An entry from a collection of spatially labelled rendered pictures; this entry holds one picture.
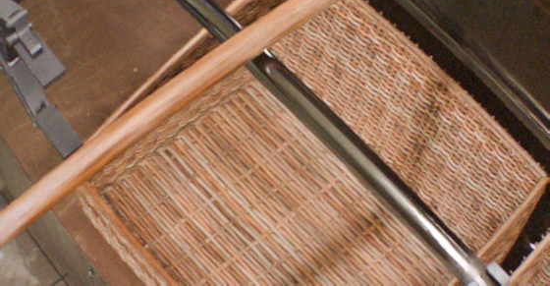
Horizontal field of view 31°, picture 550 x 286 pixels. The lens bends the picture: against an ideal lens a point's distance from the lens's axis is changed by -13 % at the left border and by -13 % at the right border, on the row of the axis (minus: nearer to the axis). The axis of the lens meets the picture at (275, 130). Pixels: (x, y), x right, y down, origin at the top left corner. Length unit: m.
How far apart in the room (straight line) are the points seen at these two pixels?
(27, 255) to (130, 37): 0.69
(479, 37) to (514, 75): 0.07
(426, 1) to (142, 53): 0.60
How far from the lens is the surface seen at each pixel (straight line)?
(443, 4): 1.45
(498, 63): 1.41
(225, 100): 1.78
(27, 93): 1.17
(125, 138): 1.04
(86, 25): 1.93
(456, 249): 1.01
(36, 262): 2.35
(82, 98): 1.83
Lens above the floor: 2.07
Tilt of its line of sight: 58 degrees down
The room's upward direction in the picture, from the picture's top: straight up
